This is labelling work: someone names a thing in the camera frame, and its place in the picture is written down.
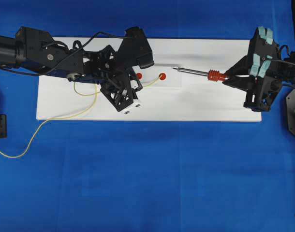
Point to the blue table cloth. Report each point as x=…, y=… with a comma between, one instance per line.
x=145, y=176

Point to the white raised block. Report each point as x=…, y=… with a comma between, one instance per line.
x=160, y=75

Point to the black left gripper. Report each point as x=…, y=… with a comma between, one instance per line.
x=117, y=86

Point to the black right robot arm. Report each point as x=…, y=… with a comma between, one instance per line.
x=286, y=69

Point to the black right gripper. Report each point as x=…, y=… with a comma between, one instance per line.
x=256, y=73

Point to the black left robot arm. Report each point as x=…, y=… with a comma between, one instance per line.
x=36, y=51

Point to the white base board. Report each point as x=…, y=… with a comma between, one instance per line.
x=198, y=99

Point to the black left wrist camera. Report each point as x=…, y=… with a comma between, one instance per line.
x=134, y=51

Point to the soldering iron with red collar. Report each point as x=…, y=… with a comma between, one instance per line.
x=211, y=75

